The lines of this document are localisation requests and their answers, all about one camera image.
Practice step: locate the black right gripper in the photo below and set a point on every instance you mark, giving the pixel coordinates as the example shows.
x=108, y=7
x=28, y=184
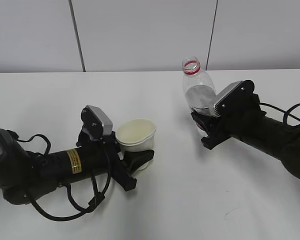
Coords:
x=232, y=125

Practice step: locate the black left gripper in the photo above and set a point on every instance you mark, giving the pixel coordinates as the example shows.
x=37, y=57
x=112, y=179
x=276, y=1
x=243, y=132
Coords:
x=101, y=155

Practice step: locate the white paper cup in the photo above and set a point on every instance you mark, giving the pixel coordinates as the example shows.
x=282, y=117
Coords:
x=136, y=135

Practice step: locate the clear water bottle red label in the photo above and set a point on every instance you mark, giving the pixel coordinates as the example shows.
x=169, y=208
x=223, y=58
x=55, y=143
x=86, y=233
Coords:
x=198, y=87

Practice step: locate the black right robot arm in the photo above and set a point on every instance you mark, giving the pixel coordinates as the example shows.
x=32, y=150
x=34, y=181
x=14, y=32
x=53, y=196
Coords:
x=277, y=139

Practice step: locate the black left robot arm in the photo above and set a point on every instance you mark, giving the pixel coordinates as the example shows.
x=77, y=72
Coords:
x=24, y=172

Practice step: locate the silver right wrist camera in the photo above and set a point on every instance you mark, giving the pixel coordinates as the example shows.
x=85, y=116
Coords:
x=231, y=98

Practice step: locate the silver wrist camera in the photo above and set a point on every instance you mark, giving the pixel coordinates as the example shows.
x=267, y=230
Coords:
x=96, y=124
x=231, y=98

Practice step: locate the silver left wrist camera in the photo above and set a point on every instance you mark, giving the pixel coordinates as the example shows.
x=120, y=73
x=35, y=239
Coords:
x=96, y=124

